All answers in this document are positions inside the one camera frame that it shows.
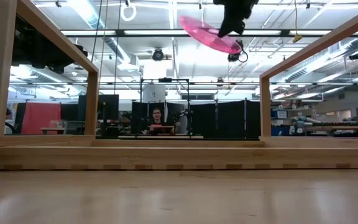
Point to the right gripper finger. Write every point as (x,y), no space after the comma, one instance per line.
(232,26)

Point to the purple plastic plate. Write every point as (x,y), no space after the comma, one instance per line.
(202,32)

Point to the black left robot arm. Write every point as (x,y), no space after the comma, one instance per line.
(36,49)

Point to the wooden bamboo plate shelf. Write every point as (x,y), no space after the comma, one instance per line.
(179,155)

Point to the yellow hanging plug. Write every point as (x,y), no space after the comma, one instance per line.
(297,38)

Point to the black partition curtain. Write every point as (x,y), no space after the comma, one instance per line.
(228,119)

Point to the blue storage bin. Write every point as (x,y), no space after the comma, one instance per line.
(280,130)

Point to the person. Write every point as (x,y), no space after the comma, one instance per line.
(157,119)

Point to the background wooden workbench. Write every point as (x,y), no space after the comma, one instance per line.
(337,127)

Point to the red fabric panel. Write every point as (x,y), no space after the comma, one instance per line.
(40,118)

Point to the round black ceiling camera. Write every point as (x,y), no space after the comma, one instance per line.
(158,54)

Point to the black metal frame rig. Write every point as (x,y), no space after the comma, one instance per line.
(141,105)

